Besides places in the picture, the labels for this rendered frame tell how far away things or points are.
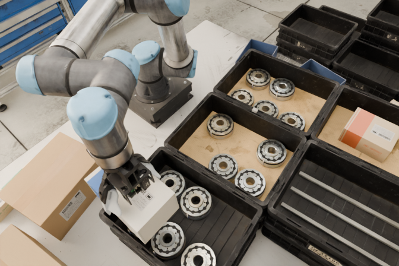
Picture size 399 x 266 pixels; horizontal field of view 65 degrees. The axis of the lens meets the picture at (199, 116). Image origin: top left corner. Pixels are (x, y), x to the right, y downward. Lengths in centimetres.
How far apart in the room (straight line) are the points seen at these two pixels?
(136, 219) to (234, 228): 39
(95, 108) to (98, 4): 38
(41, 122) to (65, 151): 140
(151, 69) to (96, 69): 69
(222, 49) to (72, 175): 101
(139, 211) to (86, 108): 33
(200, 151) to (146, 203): 46
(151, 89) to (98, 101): 85
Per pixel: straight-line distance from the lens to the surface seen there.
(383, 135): 123
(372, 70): 228
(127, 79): 58
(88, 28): 74
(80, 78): 60
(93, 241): 125
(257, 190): 106
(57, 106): 271
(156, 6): 89
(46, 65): 64
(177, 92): 140
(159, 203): 75
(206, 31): 187
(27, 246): 115
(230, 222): 105
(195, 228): 104
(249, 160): 114
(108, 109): 50
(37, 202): 120
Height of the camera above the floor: 182
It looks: 52 degrees down
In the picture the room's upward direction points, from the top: 6 degrees counter-clockwise
